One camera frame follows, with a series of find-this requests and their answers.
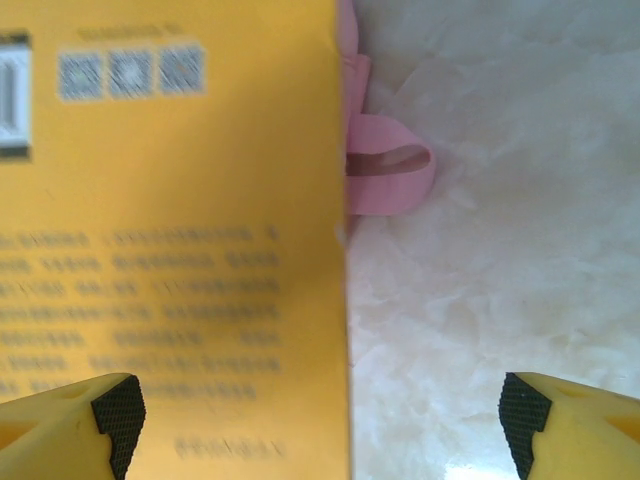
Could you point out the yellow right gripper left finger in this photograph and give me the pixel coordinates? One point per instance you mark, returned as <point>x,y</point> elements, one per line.
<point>55,435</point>

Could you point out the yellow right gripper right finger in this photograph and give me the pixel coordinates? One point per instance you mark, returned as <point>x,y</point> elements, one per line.
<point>585,435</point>

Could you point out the pink school backpack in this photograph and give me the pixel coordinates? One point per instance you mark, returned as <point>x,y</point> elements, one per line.
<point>390,197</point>

